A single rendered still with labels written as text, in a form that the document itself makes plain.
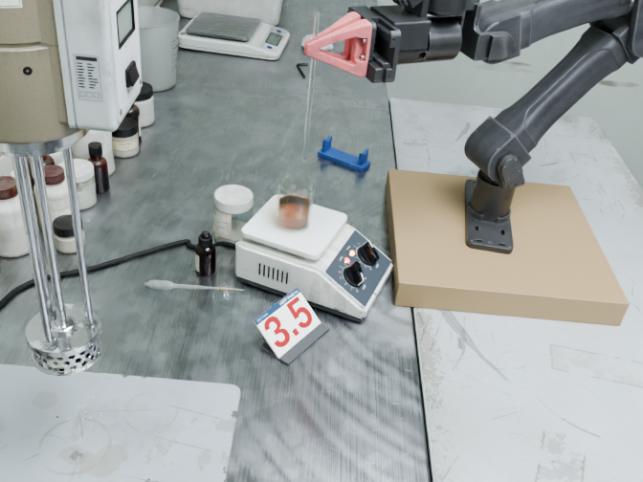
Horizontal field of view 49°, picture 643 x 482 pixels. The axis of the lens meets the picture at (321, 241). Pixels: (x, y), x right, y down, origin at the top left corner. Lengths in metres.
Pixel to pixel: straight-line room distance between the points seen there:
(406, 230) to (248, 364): 0.35
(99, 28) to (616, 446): 0.72
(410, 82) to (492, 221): 1.42
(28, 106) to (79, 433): 0.41
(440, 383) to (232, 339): 0.27
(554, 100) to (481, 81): 1.46
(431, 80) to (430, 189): 1.33
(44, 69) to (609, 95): 2.32
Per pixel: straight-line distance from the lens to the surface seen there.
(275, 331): 0.91
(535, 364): 0.98
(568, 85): 1.10
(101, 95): 0.51
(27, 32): 0.51
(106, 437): 0.82
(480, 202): 1.13
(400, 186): 1.20
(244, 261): 0.99
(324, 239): 0.96
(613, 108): 2.70
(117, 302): 0.99
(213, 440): 0.81
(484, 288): 1.01
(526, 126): 1.08
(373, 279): 0.99
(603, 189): 1.45
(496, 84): 2.56
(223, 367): 0.89
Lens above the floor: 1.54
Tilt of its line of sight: 35 degrees down
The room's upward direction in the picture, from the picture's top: 6 degrees clockwise
